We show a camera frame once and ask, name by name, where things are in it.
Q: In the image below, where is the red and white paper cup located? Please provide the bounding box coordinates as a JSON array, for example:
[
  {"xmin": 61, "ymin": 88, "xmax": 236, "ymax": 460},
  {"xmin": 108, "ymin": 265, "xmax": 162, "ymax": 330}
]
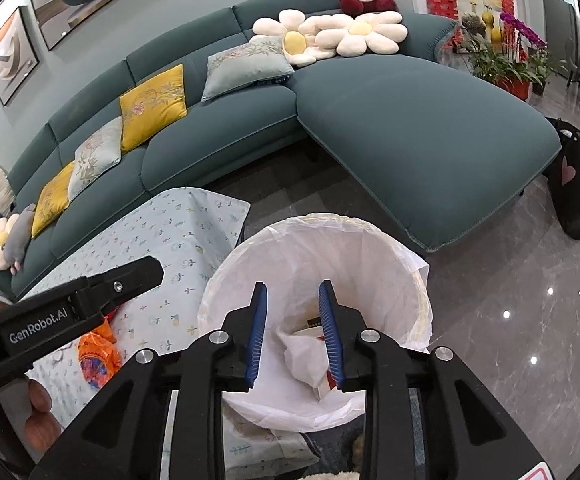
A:
[{"xmin": 315, "ymin": 362, "xmax": 335, "ymax": 401}]

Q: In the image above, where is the small framed abstract painting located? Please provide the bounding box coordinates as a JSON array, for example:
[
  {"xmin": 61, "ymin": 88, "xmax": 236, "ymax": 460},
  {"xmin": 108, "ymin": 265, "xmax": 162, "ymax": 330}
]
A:
[{"xmin": 0, "ymin": 6, "xmax": 41, "ymax": 107}]

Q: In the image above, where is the potted green plant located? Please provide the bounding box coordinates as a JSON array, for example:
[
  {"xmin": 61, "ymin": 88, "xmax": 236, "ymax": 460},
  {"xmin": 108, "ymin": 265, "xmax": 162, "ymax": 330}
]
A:
[{"xmin": 462, "ymin": 15, "xmax": 545, "ymax": 101}]

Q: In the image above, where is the trash bin with white liner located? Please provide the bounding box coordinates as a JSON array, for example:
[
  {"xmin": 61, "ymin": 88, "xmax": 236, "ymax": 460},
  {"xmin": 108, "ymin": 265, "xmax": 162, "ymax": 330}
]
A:
[{"xmin": 197, "ymin": 214, "xmax": 433, "ymax": 431}]

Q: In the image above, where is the teal sectional sofa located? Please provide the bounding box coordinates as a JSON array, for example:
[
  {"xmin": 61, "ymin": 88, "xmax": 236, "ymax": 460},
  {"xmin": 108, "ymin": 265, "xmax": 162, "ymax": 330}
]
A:
[{"xmin": 7, "ymin": 0, "xmax": 563, "ymax": 298}]

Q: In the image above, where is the person's left hand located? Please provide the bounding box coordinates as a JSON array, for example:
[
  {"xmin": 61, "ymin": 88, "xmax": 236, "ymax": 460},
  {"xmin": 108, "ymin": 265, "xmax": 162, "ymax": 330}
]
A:
[{"xmin": 22, "ymin": 379, "xmax": 67, "ymax": 456}]

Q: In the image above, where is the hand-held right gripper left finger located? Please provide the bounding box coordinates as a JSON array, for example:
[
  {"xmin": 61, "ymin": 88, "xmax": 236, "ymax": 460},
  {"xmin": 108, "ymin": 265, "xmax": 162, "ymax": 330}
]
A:
[{"xmin": 30, "ymin": 281, "xmax": 271, "ymax": 480}]

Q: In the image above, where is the floral light blue tablecloth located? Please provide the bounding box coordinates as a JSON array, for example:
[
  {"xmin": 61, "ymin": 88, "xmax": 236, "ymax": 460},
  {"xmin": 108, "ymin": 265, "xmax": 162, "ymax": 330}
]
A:
[{"xmin": 0, "ymin": 186, "xmax": 321, "ymax": 471}]

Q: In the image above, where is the small yellow embroidered cushion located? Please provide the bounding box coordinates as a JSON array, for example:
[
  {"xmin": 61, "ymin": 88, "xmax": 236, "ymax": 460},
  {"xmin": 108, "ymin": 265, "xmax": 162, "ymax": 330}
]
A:
[{"xmin": 31, "ymin": 160, "xmax": 77, "ymax": 240}]

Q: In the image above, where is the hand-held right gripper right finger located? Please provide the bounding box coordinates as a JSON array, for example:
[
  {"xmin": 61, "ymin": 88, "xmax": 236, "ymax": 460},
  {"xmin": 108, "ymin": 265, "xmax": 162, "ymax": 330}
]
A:
[{"xmin": 317, "ymin": 280, "xmax": 550, "ymax": 480}]

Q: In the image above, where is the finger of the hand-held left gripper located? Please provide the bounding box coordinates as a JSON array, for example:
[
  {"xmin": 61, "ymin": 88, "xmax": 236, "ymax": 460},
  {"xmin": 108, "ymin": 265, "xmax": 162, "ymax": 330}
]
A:
[{"xmin": 69, "ymin": 256, "xmax": 166, "ymax": 315}]

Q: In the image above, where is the white paper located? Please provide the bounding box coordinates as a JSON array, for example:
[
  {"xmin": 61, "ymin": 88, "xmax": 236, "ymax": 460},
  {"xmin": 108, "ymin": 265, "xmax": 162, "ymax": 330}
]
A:
[{"xmin": 276, "ymin": 327, "xmax": 331, "ymax": 401}]

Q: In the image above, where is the grey seal plush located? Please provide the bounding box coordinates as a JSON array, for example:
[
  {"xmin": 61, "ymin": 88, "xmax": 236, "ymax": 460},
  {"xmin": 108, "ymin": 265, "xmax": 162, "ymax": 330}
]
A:
[{"xmin": 2, "ymin": 203, "xmax": 38, "ymax": 276}]

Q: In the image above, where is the gold cigarette pack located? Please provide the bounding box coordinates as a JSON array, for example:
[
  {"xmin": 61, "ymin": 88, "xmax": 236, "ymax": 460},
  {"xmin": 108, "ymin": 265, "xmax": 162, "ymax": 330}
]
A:
[{"xmin": 297, "ymin": 316, "xmax": 323, "ymax": 338}]

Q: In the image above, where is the gold gourd ornament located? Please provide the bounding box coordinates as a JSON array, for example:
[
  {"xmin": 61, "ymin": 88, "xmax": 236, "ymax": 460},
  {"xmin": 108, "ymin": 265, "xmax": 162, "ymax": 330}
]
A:
[{"xmin": 480, "ymin": 7, "xmax": 504, "ymax": 46}]

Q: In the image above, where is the light blue embroidered cushion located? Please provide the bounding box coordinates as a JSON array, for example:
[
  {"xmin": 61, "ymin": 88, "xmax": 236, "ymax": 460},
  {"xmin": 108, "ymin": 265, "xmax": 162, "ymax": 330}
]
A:
[
  {"xmin": 67, "ymin": 116, "xmax": 124, "ymax": 201},
  {"xmin": 201, "ymin": 40, "xmax": 295, "ymax": 102}
]

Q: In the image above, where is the orange plastic bag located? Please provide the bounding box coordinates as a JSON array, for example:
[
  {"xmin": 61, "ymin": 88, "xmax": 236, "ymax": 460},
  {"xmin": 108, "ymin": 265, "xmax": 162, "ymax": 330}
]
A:
[{"xmin": 77, "ymin": 312, "xmax": 123, "ymax": 391}]

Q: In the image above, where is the large yellow embroidered cushion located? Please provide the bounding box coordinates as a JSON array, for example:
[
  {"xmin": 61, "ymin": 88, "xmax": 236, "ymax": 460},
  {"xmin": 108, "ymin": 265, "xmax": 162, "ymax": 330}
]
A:
[{"xmin": 119, "ymin": 64, "xmax": 189, "ymax": 153}]

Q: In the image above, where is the purple orchid plant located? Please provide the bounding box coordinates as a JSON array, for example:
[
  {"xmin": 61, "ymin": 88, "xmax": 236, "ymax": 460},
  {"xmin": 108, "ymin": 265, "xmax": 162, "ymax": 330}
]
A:
[{"xmin": 500, "ymin": 10, "xmax": 568, "ymax": 97}]

